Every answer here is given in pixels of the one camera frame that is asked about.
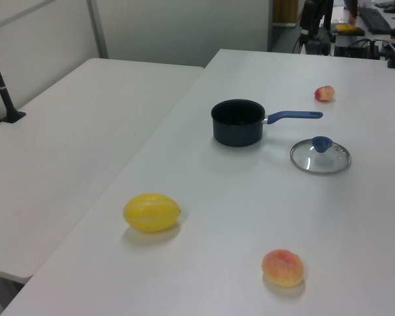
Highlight orange pink peach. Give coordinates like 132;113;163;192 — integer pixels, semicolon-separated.
261;249;305;288

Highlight brown wooden cabinet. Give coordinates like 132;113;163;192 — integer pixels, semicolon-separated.
272;0;299;26

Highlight black computer keyboard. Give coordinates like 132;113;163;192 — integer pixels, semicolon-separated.
359;7;391;34

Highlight glass lid with blue knob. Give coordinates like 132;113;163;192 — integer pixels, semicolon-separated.
289;136;352;176

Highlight red wax apple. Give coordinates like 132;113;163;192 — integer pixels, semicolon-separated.
313;85;336;104

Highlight yellow striped melon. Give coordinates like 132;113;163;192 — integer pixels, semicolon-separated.
122;192;182;234

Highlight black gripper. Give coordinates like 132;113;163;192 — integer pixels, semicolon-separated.
299;0;319;38

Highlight grey partition frame post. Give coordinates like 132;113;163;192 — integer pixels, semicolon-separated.
86;0;110;60

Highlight black camera stand pole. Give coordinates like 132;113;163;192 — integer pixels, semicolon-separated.
0;32;27;124

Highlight dark saucepan with blue handle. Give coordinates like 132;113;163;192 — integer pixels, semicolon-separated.
211;99;324;148

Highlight black electronics box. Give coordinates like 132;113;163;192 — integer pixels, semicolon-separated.
333;38;381;61

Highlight dark grey equipment box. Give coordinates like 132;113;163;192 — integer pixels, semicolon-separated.
303;34;332;56

